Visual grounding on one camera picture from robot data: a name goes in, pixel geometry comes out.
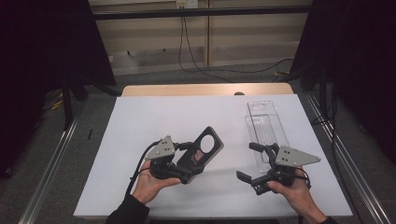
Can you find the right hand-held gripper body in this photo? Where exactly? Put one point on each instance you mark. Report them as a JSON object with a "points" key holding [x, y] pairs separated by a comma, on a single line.
{"points": [[294, 157]]}

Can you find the person's left hand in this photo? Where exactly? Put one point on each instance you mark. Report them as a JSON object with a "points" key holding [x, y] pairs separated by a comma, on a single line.
{"points": [[149, 186]]}

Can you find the person's right hand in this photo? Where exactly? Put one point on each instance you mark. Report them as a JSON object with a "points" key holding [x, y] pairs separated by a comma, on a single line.
{"points": [[295, 196]]}

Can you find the black metal stand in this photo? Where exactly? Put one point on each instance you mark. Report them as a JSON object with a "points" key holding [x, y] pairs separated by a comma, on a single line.
{"points": [[323, 99], [67, 105]]}

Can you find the dark phone case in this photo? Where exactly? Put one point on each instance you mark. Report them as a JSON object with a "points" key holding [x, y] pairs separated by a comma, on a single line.
{"points": [[206, 157]]}

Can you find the clear plastic box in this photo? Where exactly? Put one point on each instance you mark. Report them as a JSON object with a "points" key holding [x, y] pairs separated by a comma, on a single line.
{"points": [[264, 124]]}

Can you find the white wall socket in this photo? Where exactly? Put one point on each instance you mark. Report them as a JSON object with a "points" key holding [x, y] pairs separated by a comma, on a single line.
{"points": [[186, 3]]}

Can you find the white table mat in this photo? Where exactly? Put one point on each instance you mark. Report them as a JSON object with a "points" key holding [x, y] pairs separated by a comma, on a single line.
{"points": [[155, 118]]}

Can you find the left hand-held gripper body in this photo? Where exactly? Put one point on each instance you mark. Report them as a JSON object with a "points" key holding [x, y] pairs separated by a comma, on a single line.
{"points": [[163, 151]]}

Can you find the black curtain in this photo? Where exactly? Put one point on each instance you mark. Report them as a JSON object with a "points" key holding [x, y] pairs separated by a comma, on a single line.
{"points": [[358, 62], [37, 62]]}

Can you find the aluminium floor rail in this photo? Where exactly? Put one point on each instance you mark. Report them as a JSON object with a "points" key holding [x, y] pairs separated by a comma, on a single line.
{"points": [[49, 174], [351, 161]]}

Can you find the small black stick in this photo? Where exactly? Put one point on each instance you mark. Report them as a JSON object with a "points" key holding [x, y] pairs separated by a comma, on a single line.
{"points": [[90, 133]]}

